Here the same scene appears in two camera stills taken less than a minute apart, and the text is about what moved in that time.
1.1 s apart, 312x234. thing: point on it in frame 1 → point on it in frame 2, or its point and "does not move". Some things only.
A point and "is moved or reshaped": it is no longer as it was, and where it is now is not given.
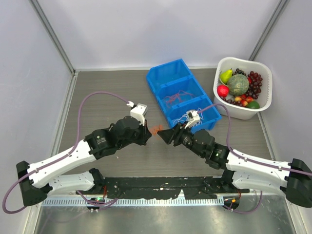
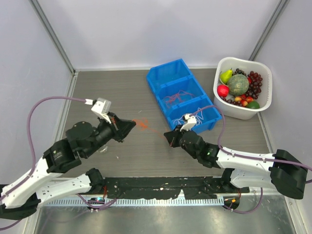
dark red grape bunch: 254,87 does not move
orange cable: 154,129 is moved or reshaped
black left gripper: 146,134 → 122,126
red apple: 223,90 does not move
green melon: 239,85 does not move
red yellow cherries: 244,100 does not move
